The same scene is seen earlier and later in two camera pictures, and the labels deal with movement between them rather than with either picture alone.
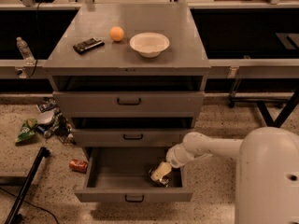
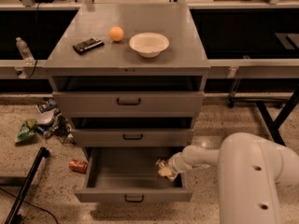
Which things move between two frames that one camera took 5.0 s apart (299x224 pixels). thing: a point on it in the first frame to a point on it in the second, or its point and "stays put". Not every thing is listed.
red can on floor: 78,165 stays put
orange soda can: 163,181 to 163,168
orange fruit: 116,34 stays put
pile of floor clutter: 50,122 stays put
